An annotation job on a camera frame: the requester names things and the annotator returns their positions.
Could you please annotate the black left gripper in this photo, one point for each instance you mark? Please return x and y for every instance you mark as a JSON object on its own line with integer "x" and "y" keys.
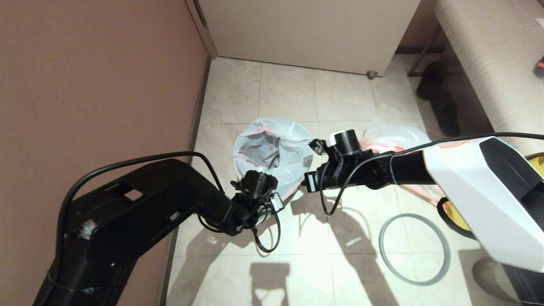
{"x": 276, "y": 202}

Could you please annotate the small metal cabinet foot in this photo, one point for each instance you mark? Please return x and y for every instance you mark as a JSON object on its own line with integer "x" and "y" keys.
{"x": 371, "y": 75}

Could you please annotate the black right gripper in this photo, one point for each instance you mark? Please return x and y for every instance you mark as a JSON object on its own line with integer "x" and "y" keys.
{"x": 313, "y": 182}

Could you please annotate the white liner bag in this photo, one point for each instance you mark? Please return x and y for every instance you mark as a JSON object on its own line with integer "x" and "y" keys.
{"x": 293, "y": 140}

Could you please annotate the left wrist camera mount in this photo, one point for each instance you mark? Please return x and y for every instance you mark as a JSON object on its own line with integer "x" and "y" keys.
{"x": 255, "y": 185}

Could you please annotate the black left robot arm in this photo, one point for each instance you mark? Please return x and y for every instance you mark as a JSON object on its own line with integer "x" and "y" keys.
{"x": 140, "y": 204}

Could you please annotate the black slipper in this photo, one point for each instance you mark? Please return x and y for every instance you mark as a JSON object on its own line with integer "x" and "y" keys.
{"x": 447, "y": 114}
{"x": 429, "y": 83}

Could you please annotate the yellow fabric bag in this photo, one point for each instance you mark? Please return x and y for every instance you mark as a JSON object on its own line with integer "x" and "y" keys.
{"x": 454, "y": 214}

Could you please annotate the beige wood-grain bench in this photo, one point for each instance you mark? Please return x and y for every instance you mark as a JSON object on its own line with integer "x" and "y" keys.
{"x": 488, "y": 63}

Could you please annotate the white cabinet panel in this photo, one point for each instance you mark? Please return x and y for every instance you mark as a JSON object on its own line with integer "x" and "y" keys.
{"x": 306, "y": 34}

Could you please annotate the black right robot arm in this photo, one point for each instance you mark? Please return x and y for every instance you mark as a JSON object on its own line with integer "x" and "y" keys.
{"x": 467, "y": 178}

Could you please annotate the red black object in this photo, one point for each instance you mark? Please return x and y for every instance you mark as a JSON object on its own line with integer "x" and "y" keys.
{"x": 540, "y": 70}

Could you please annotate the metal bench leg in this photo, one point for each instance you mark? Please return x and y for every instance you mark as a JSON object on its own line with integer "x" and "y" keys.
{"x": 420, "y": 53}

